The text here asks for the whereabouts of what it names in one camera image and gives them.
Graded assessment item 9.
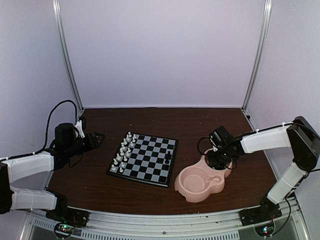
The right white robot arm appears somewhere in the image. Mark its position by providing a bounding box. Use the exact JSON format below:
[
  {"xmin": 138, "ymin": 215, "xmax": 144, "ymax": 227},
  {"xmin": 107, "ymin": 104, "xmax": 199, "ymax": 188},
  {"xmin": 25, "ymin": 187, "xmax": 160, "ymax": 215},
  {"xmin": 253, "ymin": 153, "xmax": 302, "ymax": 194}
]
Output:
[{"xmin": 205, "ymin": 116, "xmax": 320, "ymax": 221}]

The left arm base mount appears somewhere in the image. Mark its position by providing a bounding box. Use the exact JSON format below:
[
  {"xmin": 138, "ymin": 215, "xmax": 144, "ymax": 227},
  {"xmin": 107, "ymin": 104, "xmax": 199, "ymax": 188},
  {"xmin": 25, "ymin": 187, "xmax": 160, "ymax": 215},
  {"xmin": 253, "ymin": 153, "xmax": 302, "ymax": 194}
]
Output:
[{"xmin": 45, "ymin": 207, "xmax": 90, "ymax": 227}]

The aluminium frame post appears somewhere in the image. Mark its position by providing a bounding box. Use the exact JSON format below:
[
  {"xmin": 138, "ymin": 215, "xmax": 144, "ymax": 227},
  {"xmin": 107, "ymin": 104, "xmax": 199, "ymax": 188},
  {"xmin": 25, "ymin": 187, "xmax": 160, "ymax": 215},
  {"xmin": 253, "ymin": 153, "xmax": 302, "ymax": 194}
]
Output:
[
  {"xmin": 241, "ymin": 0, "xmax": 273, "ymax": 112},
  {"xmin": 52, "ymin": 0, "xmax": 85, "ymax": 116}
]

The black and white chessboard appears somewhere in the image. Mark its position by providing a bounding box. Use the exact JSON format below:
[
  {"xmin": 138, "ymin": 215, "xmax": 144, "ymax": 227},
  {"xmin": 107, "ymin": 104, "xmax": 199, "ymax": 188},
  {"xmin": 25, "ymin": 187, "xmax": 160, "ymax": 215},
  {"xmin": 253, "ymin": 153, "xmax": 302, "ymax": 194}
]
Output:
[{"xmin": 106, "ymin": 132, "xmax": 179, "ymax": 188}]

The right aluminium frame post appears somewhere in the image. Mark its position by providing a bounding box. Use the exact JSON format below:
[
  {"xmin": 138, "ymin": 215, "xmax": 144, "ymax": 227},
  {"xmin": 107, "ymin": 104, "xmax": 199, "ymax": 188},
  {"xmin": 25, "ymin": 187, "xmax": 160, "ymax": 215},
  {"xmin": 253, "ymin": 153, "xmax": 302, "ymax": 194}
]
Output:
[{"xmin": 241, "ymin": 0, "xmax": 273, "ymax": 112}]

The front aluminium rail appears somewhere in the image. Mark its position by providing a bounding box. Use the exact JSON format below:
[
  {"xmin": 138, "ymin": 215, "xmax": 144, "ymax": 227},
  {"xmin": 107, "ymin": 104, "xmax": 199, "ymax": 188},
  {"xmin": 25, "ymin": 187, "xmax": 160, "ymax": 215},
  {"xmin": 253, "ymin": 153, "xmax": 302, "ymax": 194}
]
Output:
[{"xmin": 24, "ymin": 194, "xmax": 305, "ymax": 240}]

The left black cable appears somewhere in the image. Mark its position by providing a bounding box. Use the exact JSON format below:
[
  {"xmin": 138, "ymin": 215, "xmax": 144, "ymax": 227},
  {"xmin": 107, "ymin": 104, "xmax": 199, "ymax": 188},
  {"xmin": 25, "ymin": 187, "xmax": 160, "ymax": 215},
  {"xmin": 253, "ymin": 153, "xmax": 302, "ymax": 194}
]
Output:
[{"xmin": 32, "ymin": 99, "xmax": 79, "ymax": 157}]

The left aluminium frame post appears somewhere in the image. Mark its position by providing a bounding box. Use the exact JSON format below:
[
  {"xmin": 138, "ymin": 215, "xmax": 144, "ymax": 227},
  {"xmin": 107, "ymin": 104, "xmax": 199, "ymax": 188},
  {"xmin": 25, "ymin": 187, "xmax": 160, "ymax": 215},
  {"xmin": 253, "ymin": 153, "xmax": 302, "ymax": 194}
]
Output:
[{"xmin": 52, "ymin": 0, "xmax": 85, "ymax": 116}]

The pink double pet bowl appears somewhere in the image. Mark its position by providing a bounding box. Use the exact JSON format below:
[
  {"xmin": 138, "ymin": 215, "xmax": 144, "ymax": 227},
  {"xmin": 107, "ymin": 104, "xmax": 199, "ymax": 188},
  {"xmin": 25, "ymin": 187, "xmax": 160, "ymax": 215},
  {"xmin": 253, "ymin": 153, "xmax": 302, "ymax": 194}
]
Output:
[{"xmin": 174, "ymin": 155, "xmax": 235, "ymax": 203}]

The black king chess piece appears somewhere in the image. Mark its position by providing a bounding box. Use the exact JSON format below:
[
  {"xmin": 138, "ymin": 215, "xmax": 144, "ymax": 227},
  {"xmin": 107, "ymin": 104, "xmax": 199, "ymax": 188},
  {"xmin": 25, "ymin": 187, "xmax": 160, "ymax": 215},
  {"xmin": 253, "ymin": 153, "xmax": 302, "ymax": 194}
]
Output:
[{"xmin": 165, "ymin": 154, "xmax": 171, "ymax": 164}]

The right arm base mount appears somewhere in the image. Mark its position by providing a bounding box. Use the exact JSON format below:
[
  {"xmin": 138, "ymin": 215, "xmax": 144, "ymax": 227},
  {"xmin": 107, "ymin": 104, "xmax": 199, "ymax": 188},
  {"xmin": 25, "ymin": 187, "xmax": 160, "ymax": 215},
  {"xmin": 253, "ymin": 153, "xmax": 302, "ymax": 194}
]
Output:
[{"xmin": 239, "ymin": 206, "xmax": 283, "ymax": 226}]

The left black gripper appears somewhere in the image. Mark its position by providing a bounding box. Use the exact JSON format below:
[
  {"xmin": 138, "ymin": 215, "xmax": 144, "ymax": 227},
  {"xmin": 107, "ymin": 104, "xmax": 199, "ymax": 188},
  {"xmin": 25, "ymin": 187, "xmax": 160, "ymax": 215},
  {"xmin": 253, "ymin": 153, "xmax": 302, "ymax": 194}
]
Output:
[{"xmin": 65, "ymin": 131, "xmax": 106, "ymax": 158}]

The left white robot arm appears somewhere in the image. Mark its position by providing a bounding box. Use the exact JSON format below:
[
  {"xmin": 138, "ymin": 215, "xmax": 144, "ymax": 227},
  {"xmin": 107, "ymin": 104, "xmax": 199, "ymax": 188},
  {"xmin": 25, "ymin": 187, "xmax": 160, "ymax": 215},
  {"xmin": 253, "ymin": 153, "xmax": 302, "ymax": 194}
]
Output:
[{"xmin": 0, "ymin": 120, "xmax": 106, "ymax": 222}]

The white queen piece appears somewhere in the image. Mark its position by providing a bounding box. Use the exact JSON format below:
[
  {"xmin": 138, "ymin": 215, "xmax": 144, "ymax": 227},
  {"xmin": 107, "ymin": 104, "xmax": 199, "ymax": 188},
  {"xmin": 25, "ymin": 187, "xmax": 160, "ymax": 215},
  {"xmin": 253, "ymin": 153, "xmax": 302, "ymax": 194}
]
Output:
[{"xmin": 120, "ymin": 142, "xmax": 126, "ymax": 152}]

